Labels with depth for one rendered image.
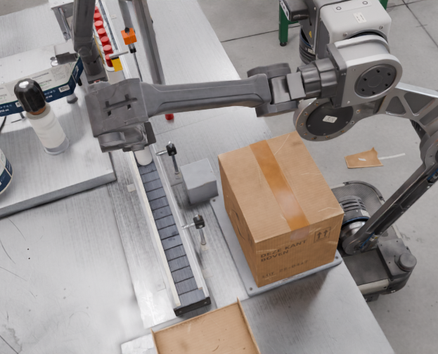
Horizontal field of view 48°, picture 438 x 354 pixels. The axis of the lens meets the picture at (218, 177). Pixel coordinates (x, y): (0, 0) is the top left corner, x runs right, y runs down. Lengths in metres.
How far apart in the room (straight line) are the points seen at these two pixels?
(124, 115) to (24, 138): 1.13
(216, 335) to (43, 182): 0.79
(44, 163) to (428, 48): 2.58
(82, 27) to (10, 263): 0.77
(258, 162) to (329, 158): 1.48
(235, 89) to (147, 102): 0.20
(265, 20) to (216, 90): 2.79
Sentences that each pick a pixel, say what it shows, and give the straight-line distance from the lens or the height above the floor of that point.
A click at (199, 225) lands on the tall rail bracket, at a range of 1.45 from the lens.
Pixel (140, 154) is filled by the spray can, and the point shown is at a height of 0.94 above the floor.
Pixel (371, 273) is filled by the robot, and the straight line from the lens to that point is 2.21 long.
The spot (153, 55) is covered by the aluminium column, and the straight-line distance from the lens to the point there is 1.84.
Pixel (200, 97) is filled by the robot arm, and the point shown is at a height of 1.55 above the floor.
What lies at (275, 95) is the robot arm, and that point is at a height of 1.45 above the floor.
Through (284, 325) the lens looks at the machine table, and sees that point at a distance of 1.45.
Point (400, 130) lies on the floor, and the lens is 3.02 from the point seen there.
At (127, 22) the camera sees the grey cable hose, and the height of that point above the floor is 1.14.
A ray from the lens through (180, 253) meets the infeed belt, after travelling 1.51.
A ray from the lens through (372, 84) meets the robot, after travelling 1.12.
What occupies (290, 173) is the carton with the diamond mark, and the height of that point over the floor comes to 1.12.
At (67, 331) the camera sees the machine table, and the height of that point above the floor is 0.83.
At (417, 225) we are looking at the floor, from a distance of 2.66.
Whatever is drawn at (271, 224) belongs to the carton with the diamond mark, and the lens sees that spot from 1.26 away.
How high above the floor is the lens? 2.20
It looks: 53 degrees down
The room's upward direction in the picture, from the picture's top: 8 degrees counter-clockwise
